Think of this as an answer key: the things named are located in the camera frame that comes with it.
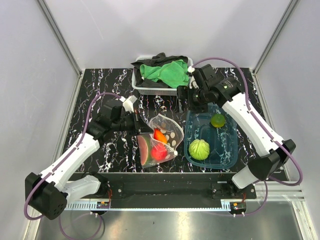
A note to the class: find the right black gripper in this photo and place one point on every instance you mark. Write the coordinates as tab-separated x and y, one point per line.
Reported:
185	92

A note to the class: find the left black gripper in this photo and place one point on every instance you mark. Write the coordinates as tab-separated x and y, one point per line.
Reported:
144	128

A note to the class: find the fake red orange mango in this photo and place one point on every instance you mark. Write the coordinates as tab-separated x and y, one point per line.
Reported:
159	136

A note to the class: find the clear zip top bag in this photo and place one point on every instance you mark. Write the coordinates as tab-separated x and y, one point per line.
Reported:
155	123

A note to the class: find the fake red apple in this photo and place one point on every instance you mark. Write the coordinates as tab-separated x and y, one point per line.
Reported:
158	152

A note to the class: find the fake green orange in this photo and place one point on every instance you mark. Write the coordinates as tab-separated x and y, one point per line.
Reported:
217	120

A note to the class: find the fake green cabbage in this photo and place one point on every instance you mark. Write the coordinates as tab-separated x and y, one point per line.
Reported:
199	149

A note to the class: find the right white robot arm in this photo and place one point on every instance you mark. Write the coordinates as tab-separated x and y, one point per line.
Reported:
273	151

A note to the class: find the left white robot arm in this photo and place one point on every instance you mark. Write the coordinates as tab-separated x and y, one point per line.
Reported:
50	191

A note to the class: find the fake watermelon slice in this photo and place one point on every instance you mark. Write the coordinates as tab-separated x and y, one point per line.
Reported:
144	144

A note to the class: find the green cloth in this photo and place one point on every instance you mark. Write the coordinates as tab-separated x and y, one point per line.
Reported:
172	74

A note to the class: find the white plastic basket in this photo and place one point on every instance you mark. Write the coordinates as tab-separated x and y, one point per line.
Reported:
154	91

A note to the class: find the black cloth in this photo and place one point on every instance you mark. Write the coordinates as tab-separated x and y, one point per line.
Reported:
156	61

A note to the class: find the blue transparent plastic container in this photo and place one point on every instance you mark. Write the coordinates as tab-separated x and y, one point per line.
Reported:
223	141

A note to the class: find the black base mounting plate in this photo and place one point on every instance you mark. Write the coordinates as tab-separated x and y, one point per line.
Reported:
163	203

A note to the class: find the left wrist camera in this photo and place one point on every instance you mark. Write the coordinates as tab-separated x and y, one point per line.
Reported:
128	103

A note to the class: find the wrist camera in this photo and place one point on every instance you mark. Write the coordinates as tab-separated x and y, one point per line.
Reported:
128	103
191	73

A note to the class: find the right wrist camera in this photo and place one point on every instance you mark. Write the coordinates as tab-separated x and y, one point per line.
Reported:
191	73

